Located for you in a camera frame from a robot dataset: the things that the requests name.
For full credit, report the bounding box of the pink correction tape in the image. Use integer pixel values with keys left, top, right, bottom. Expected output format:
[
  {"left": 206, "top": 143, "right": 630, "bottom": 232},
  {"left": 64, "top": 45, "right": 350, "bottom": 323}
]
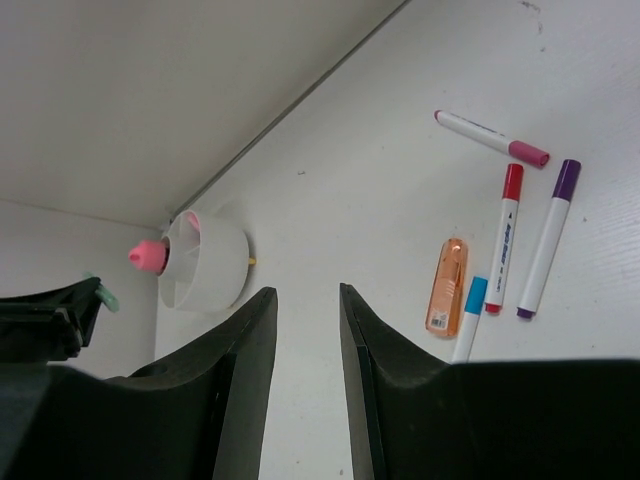
[{"left": 186, "top": 212, "right": 201, "bottom": 232}]

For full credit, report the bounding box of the orange correction tape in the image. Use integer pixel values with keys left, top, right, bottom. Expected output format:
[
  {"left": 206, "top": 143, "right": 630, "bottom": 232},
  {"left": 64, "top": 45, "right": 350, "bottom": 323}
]
[{"left": 425, "top": 238, "right": 468, "bottom": 338}]

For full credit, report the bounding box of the green correction tape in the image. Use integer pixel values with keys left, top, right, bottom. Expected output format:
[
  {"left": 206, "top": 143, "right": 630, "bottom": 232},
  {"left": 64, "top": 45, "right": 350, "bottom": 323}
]
[{"left": 86, "top": 279, "right": 120, "bottom": 313}]

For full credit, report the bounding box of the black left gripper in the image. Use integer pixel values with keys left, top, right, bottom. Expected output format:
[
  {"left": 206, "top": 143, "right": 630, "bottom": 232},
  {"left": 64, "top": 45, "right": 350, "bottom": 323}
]
[{"left": 1, "top": 277, "right": 278, "bottom": 479}]

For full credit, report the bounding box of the pink capped marker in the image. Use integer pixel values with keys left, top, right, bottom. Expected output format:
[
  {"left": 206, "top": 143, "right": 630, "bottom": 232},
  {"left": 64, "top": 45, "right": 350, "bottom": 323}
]
[{"left": 434, "top": 110, "right": 550, "bottom": 168}]

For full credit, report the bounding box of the purple capped marker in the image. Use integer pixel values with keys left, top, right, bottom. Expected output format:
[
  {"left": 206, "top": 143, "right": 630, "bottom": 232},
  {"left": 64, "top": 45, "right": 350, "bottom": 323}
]
[{"left": 516, "top": 159, "right": 582, "bottom": 320}]

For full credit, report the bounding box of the red capped marker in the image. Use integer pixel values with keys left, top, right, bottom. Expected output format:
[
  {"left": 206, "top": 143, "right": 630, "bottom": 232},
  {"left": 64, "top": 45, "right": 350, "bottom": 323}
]
[{"left": 484, "top": 163, "right": 524, "bottom": 315}]

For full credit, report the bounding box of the white round divided container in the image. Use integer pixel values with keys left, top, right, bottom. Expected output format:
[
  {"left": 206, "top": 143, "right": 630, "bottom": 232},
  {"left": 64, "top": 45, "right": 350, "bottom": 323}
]
[{"left": 158, "top": 210, "right": 250, "bottom": 313}]

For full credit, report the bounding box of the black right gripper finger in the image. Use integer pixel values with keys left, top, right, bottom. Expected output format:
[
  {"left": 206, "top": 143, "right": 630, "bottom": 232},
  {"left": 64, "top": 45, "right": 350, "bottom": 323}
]
[{"left": 340, "top": 284, "right": 639, "bottom": 479}]

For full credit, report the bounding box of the blue capped marker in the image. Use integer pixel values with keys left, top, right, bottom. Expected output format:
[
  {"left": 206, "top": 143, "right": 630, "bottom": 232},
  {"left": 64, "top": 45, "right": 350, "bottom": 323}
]
[{"left": 452, "top": 276, "right": 488, "bottom": 364}]

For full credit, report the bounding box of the pink glue bottle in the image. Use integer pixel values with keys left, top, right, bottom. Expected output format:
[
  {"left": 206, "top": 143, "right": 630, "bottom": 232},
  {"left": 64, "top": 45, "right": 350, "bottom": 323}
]
[{"left": 128, "top": 240, "right": 169, "bottom": 275}]

